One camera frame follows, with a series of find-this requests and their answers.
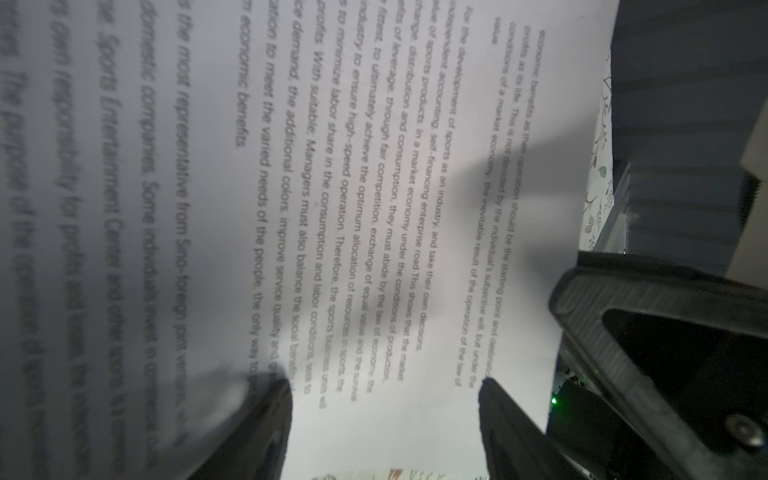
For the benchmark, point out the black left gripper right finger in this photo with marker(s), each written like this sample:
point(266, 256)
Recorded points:
point(515, 448)

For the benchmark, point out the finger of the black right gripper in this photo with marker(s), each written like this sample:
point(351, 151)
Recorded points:
point(680, 354)

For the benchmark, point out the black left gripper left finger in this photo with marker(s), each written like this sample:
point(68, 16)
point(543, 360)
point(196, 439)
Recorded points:
point(248, 438)

